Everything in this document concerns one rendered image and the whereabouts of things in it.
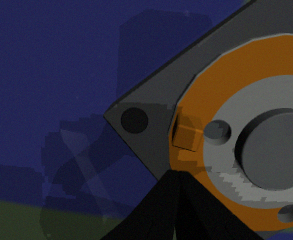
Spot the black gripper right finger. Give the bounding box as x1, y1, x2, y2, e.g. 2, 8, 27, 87
175, 171, 265, 240

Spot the orange round plate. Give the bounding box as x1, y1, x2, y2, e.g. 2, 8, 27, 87
166, 33, 293, 232

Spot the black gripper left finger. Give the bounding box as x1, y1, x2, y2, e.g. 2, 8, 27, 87
101, 169, 181, 240

